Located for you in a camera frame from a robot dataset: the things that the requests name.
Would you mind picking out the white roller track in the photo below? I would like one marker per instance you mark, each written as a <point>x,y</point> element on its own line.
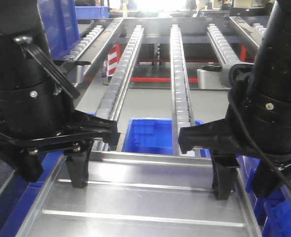
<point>112,101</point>
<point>83,45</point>
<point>221,47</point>
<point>182,115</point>

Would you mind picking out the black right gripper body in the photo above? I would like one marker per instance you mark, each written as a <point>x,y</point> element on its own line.
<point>274,169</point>

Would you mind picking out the blue bin below centre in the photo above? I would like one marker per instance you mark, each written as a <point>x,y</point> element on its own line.
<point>149,136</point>

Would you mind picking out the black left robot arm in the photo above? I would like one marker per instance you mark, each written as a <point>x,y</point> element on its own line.
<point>37,113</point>

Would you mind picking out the far right roller track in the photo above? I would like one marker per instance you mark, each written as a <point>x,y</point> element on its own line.
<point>259,28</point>

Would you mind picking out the centre white roller track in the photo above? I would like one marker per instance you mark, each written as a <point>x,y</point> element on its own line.
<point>182,115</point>

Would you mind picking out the red white striped post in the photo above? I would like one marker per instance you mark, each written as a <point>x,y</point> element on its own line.
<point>112,60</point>

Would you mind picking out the small ribbed silver tray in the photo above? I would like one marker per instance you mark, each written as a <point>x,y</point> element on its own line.
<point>139,195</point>

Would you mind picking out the red floor frame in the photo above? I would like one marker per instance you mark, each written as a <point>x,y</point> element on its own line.
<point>157,79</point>

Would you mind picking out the blue bin below left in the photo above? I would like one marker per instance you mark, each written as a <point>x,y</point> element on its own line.
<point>19,212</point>

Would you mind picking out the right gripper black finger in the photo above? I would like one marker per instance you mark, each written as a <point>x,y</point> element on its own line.
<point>224,174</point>

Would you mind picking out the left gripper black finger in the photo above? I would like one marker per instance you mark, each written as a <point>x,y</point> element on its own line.
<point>77,160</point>

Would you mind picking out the left white roller track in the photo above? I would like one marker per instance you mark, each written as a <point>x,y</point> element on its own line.
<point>83,45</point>

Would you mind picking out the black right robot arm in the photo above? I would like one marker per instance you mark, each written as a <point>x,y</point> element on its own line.
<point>258,118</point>

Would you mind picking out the large blue bin left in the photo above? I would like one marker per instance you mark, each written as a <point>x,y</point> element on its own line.
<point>60,24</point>

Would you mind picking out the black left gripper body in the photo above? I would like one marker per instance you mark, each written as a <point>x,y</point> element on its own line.
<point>21,154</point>

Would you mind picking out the right white roller track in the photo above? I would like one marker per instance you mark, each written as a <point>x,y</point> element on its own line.
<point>221,47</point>

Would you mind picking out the blue bin below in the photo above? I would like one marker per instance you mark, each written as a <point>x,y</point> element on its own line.
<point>149,136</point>
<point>19,212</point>
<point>273,213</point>

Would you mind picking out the left steel divider rail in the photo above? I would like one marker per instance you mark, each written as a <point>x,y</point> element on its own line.
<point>93,58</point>

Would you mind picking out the blue bin below right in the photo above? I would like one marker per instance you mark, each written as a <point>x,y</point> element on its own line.
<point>273,213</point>

